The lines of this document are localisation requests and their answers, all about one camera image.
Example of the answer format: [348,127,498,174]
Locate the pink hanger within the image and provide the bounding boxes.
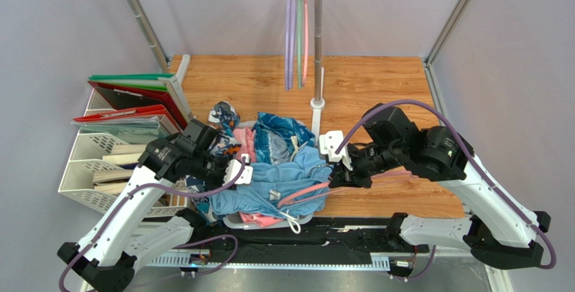
[302,0,309,87]
[277,170,416,208]

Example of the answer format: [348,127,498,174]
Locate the light blue shorts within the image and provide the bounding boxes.
[209,146,332,218]

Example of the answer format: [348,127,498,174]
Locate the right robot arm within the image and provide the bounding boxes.
[319,100,557,270]

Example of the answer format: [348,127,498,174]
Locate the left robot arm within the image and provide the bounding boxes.
[57,119,252,291]

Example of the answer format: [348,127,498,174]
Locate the colorful patterned shorts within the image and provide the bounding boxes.
[190,101,241,225]

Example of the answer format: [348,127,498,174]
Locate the dark blue patterned shorts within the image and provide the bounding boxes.
[252,112,316,165]

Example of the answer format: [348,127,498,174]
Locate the purple hanger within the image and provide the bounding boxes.
[288,0,298,90]
[284,0,292,91]

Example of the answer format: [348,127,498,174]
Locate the pink garment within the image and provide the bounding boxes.
[233,127,257,162]

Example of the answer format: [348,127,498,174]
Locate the white laundry basket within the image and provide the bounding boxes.
[223,121,314,230]

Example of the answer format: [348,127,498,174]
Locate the books in organizer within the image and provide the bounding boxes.
[92,143,190,207]

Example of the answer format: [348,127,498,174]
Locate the green folder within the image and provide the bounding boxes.
[88,74,180,92]

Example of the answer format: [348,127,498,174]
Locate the red folder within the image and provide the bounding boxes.
[88,81,190,129]

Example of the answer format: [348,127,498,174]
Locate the metal clothes rack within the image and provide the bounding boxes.
[126,0,326,137]

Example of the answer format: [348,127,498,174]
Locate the white file organizer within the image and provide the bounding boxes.
[58,75,193,213]

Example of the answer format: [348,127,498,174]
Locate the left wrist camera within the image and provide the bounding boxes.
[223,154,254,185]

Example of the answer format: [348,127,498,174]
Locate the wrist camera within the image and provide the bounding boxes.
[223,154,254,185]
[318,130,353,171]

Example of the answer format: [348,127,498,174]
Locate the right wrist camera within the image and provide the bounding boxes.
[318,130,353,171]

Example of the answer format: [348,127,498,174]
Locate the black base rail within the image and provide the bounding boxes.
[144,217,432,276]

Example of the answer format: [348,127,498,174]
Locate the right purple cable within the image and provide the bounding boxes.
[334,99,558,270]

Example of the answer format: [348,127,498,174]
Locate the purple cable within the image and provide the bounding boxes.
[57,156,248,292]
[334,99,558,270]

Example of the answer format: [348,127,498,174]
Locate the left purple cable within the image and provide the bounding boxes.
[57,156,248,292]

